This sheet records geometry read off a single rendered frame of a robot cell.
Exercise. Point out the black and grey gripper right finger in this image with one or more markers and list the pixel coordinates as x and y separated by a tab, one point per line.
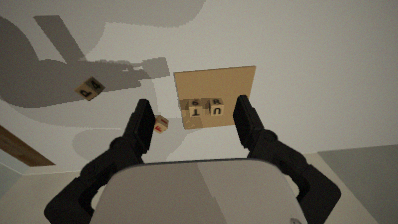
318	195

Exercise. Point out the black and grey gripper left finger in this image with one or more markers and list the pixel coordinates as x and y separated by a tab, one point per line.
73	204

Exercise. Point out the tan mat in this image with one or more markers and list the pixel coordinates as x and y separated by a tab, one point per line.
225	83

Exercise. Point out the tan letter block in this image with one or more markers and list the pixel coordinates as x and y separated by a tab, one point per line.
216	107
89	89
161	124
195	108

